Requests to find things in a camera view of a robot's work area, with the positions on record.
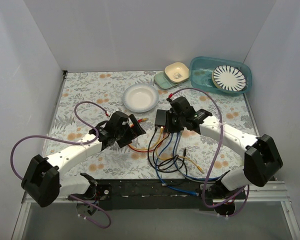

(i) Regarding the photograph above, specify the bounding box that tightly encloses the white round bowl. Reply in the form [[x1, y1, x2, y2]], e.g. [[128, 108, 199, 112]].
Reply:
[[122, 83, 159, 113]]

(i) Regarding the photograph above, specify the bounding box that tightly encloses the black network switch box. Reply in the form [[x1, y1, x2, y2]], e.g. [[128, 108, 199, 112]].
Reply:
[[154, 109, 167, 127]]

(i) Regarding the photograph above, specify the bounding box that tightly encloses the blue network cable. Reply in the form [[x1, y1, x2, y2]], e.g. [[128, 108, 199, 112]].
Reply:
[[154, 129, 221, 196]]

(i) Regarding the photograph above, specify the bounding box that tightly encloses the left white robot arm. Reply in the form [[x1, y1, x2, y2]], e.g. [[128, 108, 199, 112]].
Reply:
[[21, 111, 146, 208]]

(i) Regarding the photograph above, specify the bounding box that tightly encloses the blue striped white plate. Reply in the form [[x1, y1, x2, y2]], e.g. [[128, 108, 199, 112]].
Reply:
[[211, 65, 247, 92]]

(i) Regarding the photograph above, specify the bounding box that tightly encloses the cream square panda bowl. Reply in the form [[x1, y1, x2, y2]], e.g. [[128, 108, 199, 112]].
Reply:
[[164, 62, 189, 84]]

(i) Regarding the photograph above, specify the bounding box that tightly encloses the black power cable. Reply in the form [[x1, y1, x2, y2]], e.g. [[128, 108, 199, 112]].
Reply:
[[147, 127, 188, 187]]

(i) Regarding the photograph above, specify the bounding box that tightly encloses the teal plastic basin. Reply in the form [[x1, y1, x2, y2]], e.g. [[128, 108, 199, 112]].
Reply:
[[189, 56, 253, 96]]

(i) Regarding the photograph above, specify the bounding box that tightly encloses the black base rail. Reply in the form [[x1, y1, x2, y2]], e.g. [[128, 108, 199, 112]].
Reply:
[[67, 177, 248, 212]]

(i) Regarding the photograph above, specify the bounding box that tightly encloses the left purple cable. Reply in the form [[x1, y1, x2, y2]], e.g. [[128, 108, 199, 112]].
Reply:
[[11, 101, 112, 229]]

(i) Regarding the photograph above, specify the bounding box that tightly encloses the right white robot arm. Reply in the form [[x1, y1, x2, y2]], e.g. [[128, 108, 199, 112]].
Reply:
[[166, 96, 283, 199]]

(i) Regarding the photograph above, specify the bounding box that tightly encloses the yellow network cable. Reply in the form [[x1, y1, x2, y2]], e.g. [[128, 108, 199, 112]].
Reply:
[[154, 126, 205, 175]]

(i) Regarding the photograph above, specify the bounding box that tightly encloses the red network cable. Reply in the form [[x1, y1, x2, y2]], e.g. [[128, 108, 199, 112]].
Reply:
[[126, 117, 171, 153]]

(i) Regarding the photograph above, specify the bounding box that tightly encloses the green divided tray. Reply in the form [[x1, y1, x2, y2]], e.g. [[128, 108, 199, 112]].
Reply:
[[154, 71, 178, 90]]

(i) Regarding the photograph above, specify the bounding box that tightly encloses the floral table mat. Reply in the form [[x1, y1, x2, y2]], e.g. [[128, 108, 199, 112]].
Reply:
[[49, 71, 258, 179]]

